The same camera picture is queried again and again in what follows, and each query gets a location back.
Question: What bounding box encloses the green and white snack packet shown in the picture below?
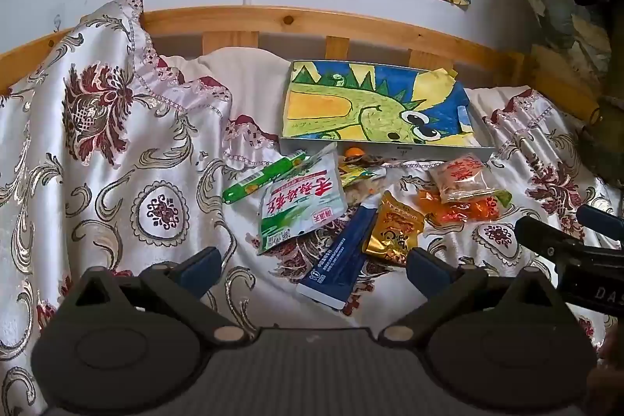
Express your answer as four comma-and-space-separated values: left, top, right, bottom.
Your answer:
257, 151, 349, 256

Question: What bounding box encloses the wooden bed headboard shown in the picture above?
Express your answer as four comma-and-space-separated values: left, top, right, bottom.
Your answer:
0, 5, 605, 124

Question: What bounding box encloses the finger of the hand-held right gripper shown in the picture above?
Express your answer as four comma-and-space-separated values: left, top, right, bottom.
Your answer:
515, 216, 586, 262
576, 204, 624, 246

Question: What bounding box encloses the floral satin blanket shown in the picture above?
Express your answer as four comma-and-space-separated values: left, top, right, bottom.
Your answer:
0, 0, 624, 416

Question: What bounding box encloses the orange snack packet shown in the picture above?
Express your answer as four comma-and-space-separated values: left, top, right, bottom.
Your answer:
417, 189, 512, 227

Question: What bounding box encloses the blue and white snack packet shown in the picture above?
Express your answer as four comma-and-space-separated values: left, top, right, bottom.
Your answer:
295, 205, 378, 310

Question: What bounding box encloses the gold snack packet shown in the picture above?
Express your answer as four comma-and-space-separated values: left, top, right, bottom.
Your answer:
363, 190, 426, 268

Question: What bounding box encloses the green stick snack packet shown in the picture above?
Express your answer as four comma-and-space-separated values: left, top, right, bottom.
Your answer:
222, 151, 308, 204

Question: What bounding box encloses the white pillow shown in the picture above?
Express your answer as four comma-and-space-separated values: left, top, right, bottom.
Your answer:
161, 47, 294, 139

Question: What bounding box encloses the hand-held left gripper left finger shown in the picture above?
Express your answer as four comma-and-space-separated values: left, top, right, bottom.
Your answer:
72, 246, 259, 347

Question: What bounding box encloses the box with dragon drawing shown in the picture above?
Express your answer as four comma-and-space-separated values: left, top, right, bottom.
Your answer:
279, 59, 493, 162

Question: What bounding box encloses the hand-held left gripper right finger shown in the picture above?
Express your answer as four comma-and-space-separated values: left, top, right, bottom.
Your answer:
376, 247, 557, 347

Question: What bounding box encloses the clear packet with red print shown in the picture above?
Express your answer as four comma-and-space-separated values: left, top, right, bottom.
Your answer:
428, 153, 498, 204

